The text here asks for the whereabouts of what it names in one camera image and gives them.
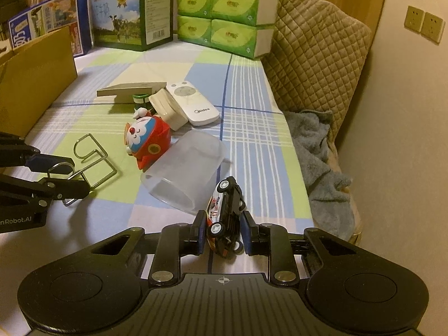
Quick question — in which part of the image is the small green bottle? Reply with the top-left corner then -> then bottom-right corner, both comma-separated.
132,93 -> 155,114

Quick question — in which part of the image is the beige wall socket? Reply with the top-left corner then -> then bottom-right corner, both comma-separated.
420,11 -> 444,44
404,5 -> 425,34

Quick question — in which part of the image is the translucent plastic cup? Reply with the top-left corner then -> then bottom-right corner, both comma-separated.
140,131 -> 232,215

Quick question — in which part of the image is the white remote control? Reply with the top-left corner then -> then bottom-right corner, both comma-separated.
165,80 -> 221,127

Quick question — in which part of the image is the black white toy car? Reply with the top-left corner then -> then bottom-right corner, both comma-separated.
205,177 -> 246,260

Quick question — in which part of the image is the cream power adapter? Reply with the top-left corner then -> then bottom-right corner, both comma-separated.
149,88 -> 188,130

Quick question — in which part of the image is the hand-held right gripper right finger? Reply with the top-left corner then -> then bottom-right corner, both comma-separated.
241,211 -> 354,286

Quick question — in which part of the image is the grey blue towel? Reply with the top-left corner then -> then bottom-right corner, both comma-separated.
283,109 -> 356,242

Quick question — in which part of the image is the quilted beige cushion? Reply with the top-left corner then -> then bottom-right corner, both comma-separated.
261,0 -> 373,148

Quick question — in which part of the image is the stack of green tissue packs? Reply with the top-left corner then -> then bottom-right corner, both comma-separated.
176,0 -> 281,59

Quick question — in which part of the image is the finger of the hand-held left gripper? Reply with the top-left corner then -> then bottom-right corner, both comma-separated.
0,173 -> 92,208
0,131 -> 76,174

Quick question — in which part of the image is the blue cartoon milk carton box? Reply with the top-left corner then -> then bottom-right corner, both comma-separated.
8,0 -> 93,57

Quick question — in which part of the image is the cow print milk carton box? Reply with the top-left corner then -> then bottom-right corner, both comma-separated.
88,0 -> 175,52

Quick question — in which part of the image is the red blue cartoon cat figure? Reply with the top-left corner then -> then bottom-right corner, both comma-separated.
123,107 -> 172,172

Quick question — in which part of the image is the wire metal rack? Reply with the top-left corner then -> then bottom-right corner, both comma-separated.
47,134 -> 118,205

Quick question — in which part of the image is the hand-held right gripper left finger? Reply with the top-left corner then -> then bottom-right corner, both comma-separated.
92,210 -> 208,286

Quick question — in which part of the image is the brown cardboard box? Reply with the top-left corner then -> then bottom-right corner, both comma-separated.
0,27 -> 78,139

